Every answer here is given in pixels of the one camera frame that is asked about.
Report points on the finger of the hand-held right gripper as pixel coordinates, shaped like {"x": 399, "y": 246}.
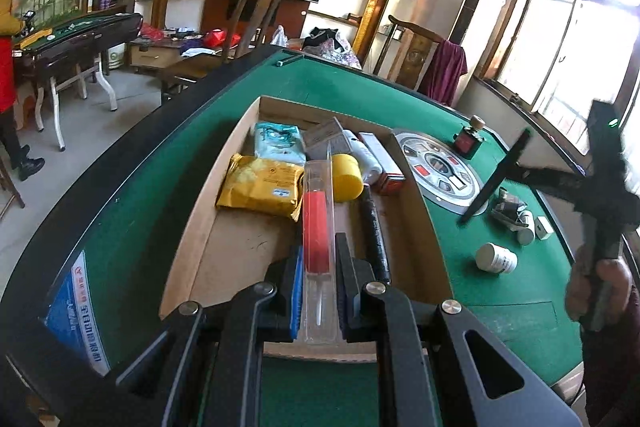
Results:
{"x": 500, "y": 172}

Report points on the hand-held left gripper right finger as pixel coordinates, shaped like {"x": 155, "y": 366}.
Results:
{"x": 345, "y": 292}

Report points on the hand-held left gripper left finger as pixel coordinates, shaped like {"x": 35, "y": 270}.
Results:
{"x": 295, "y": 302}

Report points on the black foil bag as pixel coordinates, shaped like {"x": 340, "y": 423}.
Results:
{"x": 507, "y": 207}

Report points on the clear tube with red insert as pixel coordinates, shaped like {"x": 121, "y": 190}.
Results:
{"x": 320, "y": 232}

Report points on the white bottle with red label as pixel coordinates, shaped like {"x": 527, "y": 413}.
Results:
{"x": 525, "y": 232}

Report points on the black marker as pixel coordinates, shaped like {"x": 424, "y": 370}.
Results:
{"x": 375, "y": 232}

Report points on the white power adapter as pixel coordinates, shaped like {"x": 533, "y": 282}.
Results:
{"x": 542, "y": 227}

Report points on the cardboard box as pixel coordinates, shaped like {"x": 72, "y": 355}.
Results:
{"x": 240, "y": 247}

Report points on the large white pill bottle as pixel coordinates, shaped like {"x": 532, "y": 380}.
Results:
{"x": 495, "y": 257}

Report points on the yellow and white bottle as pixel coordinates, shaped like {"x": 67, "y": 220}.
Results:
{"x": 347, "y": 179}

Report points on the red and white carton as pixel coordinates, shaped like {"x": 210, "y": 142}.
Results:
{"x": 382, "y": 162}

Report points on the yellow packet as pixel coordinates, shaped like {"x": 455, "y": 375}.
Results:
{"x": 262, "y": 184}

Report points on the grey carton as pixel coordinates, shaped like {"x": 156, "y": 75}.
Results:
{"x": 325, "y": 134}

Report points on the teal cartoon wipes packet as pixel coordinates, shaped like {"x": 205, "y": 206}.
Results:
{"x": 277, "y": 142}

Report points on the person's right forearm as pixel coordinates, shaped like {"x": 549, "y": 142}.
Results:
{"x": 615, "y": 372}

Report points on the person's right hand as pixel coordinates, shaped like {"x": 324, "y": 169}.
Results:
{"x": 618, "y": 281}

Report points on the dark red bottle with cork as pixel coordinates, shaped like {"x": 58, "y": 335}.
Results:
{"x": 470, "y": 142}

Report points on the round table control panel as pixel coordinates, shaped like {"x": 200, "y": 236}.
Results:
{"x": 440, "y": 172}

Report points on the maroon cloth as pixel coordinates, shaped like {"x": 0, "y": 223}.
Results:
{"x": 447, "y": 72}

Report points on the window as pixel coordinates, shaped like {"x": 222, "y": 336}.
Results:
{"x": 565, "y": 52}

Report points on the standing air conditioner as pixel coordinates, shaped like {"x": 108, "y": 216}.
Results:
{"x": 487, "y": 17}

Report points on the floral bag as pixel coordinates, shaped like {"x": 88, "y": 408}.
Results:
{"x": 332, "y": 47}

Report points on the blue sticker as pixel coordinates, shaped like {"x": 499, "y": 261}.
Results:
{"x": 75, "y": 307}

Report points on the dark pen with green tip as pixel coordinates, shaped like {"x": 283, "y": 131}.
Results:
{"x": 290, "y": 57}

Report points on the clear plastic bag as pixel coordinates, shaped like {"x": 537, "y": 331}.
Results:
{"x": 279, "y": 37}

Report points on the red plastic bag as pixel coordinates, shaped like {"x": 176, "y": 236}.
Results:
{"x": 150, "y": 32}
{"x": 220, "y": 38}

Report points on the beige low cabinet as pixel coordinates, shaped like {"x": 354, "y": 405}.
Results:
{"x": 155, "y": 55}

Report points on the small white appliance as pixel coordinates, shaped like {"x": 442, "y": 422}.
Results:
{"x": 115, "y": 58}

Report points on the brown wooden chair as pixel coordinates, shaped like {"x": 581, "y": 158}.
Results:
{"x": 10, "y": 187}

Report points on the orange stool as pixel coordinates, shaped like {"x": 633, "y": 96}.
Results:
{"x": 25, "y": 104}

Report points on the dark mahjong table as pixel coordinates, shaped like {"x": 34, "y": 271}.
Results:
{"x": 80, "y": 24}

